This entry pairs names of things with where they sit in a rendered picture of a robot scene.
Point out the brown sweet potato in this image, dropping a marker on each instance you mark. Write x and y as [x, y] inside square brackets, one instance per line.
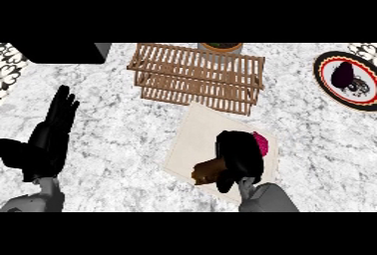
[208, 171]

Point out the black and white patterned cloth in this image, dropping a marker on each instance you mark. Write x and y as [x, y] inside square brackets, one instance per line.
[9, 69]
[364, 51]

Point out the black appliance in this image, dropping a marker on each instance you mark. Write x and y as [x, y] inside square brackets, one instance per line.
[67, 52]

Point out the dark purple eggplant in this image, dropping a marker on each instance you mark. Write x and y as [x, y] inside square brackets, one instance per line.
[342, 74]

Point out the wooden slatted tiered shelf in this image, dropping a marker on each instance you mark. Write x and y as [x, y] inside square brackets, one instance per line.
[195, 78]

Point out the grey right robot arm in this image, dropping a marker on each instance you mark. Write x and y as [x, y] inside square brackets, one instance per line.
[265, 197]

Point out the magenta vegetable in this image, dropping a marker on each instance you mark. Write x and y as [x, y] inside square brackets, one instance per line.
[262, 143]

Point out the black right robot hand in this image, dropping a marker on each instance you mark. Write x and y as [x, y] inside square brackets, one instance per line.
[240, 152]

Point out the grey plant pot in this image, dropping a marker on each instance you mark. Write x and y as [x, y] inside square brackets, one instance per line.
[219, 48]

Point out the beige placemat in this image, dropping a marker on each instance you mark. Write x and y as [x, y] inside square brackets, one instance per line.
[195, 146]

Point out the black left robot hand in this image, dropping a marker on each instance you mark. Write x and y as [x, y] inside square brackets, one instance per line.
[46, 142]

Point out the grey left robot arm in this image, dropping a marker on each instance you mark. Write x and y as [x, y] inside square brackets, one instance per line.
[37, 197]

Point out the black-rimmed oval plate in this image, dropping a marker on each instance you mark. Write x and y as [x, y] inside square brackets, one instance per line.
[349, 79]

